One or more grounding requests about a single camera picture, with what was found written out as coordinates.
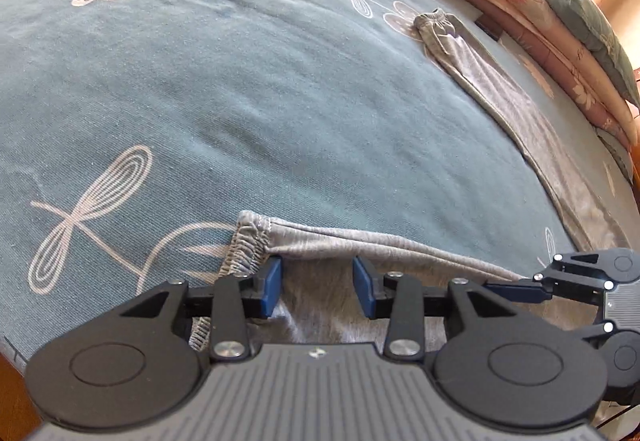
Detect pink floral folded quilt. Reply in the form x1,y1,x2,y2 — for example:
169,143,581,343
467,0,639,148

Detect blue floral bed sheet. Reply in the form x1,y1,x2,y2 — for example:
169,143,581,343
1,0,639,367

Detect grey sweatpants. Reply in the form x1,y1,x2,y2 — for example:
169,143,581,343
162,10,639,343

